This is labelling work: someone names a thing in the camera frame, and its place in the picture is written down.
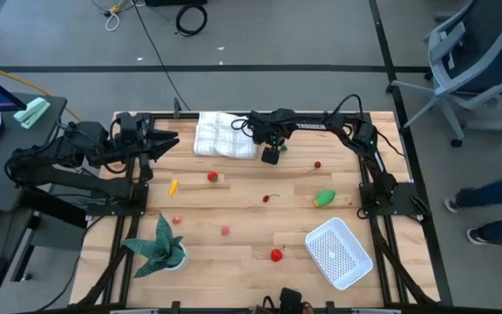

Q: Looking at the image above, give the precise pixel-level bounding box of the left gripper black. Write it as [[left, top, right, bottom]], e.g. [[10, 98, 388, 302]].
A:
[[113, 112, 181, 169]]

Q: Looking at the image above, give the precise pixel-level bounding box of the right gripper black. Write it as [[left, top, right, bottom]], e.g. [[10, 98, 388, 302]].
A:
[[248, 108, 289, 166]]

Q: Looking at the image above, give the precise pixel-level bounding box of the white checked kitchen towel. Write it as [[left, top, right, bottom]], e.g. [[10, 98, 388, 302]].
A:
[[193, 111, 260, 160]]

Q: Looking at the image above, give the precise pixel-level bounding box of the green toy vegetable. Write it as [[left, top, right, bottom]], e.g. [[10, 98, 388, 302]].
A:
[[312, 188, 337, 208]]

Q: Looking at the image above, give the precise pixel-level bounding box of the large red toy strawberry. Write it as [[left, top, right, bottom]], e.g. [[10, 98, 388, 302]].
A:
[[270, 243, 287, 263]]

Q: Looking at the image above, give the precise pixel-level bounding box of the white perforated plastic basket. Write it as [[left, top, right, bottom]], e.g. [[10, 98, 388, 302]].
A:
[[304, 216, 374, 291]]

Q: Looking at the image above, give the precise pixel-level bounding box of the white plant pot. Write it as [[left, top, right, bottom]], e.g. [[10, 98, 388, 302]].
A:
[[163, 242, 190, 272]]

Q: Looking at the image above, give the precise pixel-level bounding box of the mint green stapler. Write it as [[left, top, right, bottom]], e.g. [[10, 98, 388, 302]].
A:
[[13, 97, 51, 130]]

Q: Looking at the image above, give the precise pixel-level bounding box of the black box on floor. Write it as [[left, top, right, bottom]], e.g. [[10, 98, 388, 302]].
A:
[[145, 0, 208, 7]]

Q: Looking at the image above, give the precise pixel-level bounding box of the person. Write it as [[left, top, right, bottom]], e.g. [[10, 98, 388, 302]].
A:
[[444, 173, 502, 246]]

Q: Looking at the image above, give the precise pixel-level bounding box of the grey office chair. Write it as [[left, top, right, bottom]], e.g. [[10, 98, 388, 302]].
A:
[[385, 0, 502, 148]]

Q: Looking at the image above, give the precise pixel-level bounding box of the long black floor cable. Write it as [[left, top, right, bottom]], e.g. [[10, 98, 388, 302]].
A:
[[132, 0, 192, 113]]

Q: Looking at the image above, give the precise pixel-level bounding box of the black coiled cable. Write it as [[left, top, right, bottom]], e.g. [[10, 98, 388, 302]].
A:
[[175, 3, 209, 38]]

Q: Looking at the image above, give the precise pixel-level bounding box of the white looped cable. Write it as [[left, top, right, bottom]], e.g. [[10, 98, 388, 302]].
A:
[[105, 11, 121, 32]]

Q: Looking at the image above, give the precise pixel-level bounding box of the black table-level camera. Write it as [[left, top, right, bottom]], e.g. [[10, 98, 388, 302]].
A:
[[278, 286, 303, 314]]

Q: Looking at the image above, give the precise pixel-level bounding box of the yellow floor cable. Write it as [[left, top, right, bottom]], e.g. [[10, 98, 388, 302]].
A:
[[0, 57, 83, 122]]

